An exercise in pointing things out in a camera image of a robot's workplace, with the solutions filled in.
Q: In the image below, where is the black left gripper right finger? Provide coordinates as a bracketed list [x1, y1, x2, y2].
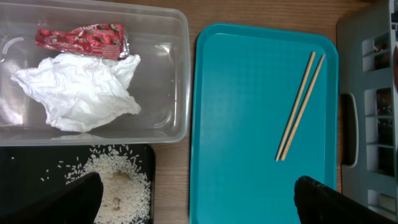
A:
[294, 175, 395, 224]

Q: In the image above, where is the clear plastic bin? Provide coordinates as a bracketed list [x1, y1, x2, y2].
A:
[1, 1, 191, 146]

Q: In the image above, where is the teal plastic tray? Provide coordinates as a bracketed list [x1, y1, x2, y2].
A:
[190, 24, 338, 224]

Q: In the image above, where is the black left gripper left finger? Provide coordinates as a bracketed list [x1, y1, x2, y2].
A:
[1, 172, 104, 224]

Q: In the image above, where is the white rice pile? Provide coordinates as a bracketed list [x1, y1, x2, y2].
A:
[40, 144, 152, 224]

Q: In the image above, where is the wooden chopstick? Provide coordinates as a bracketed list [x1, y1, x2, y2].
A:
[275, 52, 316, 161]
[281, 55, 325, 161]

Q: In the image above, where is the red snack wrapper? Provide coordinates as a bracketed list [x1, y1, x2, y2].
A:
[35, 24, 129, 60]

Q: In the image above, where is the black plastic tray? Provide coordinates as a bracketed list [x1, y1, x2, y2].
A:
[1, 146, 155, 224]

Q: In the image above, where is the grey dishwasher rack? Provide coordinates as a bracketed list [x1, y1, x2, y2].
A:
[336, 1, 397, 221]

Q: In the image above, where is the white napkin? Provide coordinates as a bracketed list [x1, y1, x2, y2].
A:
[11, 54, 141, 133]

